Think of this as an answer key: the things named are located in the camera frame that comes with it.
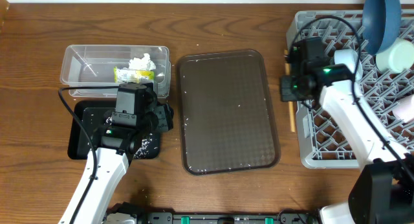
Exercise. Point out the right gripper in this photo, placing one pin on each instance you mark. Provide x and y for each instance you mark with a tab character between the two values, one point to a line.
288	95

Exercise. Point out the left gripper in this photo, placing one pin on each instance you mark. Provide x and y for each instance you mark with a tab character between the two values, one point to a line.
165	122

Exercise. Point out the wooden chopstick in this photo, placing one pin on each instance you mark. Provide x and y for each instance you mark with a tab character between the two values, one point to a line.
290	104

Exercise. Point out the white tissue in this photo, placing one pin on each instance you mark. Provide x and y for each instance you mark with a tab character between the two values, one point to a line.
142	64

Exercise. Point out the yellow snack wrapper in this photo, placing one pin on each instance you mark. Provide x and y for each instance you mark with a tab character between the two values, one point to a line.
134	76

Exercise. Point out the light blue rice bowl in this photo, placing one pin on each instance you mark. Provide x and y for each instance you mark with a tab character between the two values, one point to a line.
348	57

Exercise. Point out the mint green bowl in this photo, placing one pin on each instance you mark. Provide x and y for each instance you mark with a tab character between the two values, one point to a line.
396	58

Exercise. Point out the dark blue plate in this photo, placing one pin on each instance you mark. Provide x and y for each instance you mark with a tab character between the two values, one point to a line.
381	19

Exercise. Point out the pink cup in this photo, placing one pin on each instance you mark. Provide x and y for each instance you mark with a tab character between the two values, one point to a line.
404	109

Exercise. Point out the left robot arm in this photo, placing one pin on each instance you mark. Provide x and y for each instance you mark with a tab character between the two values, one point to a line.
112	147

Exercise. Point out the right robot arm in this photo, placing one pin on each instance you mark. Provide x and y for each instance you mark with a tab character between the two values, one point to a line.
383	193

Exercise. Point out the grey dishwasher rack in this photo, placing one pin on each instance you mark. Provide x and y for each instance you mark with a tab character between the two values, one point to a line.
322	145

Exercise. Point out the spilled rice pile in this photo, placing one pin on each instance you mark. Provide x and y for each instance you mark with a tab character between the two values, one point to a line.
143	151

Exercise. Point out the brown serving tray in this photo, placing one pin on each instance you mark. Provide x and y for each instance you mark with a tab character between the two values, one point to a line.
226	115

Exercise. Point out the black tray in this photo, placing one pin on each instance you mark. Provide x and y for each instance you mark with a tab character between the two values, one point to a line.
94	113

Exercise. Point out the clear plastic bin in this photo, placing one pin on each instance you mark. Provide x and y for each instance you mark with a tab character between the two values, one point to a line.
93	65

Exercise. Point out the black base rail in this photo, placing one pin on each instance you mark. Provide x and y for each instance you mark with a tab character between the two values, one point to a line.
169	218

